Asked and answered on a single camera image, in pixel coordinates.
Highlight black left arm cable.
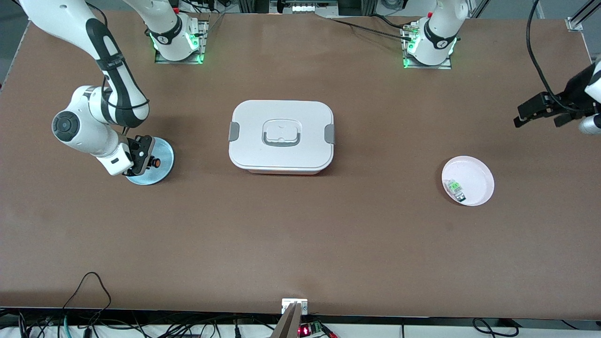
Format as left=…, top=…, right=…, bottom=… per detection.
left=527, top=0, right=580, bottom=112

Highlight pink round plate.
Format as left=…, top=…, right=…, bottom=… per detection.
left=441, top=155, right=495, bottom=207

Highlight grey camera mount bar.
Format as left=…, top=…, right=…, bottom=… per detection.
left=271, top=302, right=304, bottom=338

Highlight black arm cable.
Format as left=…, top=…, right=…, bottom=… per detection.
left=527, top=0, right=580, bottom=112
left=100, top=75, right=152, bottom=138

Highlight white lunch box grey latches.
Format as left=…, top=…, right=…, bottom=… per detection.
left=228, top=100, right=336, bottom=175

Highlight light blue round plate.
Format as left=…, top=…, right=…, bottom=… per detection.
left=124, top=137, right=175, bottom=185

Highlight black cable on table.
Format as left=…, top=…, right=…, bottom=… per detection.
left=326, top=15, right=415, bottom=41

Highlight tangled black cable bundle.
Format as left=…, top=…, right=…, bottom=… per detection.
left=0, top=307, right=282, bottom=338

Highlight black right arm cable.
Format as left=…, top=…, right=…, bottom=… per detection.
left=100, top=75, right=152, bottom=138

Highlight red LED circuit board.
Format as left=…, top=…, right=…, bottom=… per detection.
left=298, top=321, right=339, bottom=338

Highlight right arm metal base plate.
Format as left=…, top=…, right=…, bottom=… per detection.
left=154, top=19, right=210, bottom=65

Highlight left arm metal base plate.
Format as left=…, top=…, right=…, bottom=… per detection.
left=402, top=21, right=453, bottom=70

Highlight black coiled cable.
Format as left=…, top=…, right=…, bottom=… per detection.
left=472, top=318, right=521, bottom=338

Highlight black looped cable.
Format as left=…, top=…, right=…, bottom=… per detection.
left=61, top=271, right=113, bottom=321

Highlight white metal bracket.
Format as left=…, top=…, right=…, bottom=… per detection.
left=281, top=298, right=308, bottom=315

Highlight aluminium frame rail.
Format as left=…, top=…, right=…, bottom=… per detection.
left=565, top=0, right=601, bottom=31

